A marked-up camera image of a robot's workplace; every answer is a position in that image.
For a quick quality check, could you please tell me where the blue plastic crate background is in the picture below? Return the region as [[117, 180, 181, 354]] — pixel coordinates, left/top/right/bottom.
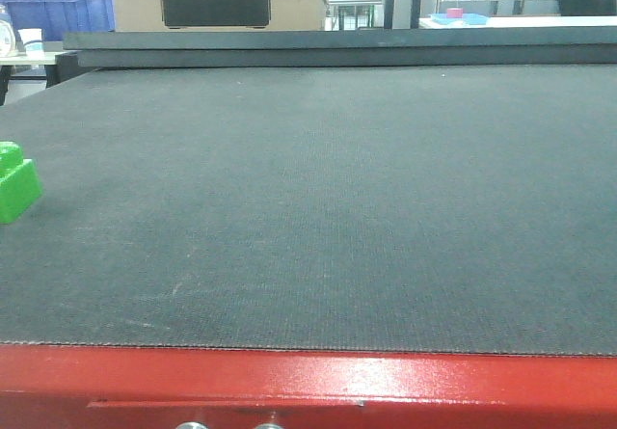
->
[[1, 0, 115, 41]]

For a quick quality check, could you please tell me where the white paper cup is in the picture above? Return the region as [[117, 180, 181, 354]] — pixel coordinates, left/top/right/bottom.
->
[[18, 28, 44, 58]]

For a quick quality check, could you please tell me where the white table left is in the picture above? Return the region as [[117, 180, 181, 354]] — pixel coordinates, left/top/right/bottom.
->
[[0, 52, 62, 67]]

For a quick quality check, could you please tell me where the dark grey conveyor rail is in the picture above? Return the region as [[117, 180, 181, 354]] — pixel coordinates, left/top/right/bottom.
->
[[63, 26, 616, 69]]

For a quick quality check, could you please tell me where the red conveyor frame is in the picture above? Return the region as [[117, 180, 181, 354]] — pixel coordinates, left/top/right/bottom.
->
[[1, 345, 616, 428]]

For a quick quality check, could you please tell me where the lower cardboard box with handle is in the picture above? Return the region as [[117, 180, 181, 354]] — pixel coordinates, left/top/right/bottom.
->
[[112, 0, 328, 32]]

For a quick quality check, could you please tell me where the green toy block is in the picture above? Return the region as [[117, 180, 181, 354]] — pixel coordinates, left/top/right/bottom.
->
[[1, 141, 42, 224]]

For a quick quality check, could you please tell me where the dark grey conveyor belt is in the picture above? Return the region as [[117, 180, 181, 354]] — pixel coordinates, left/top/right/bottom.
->
[[1, 65, 616, 356]]

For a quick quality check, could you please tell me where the pink small block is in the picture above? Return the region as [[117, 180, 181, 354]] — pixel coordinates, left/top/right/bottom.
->
[[445, 8, 464, 19]]

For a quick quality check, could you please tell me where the small blue tray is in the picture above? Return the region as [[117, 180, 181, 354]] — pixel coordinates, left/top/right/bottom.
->
[[430, 13, 489, 27]]

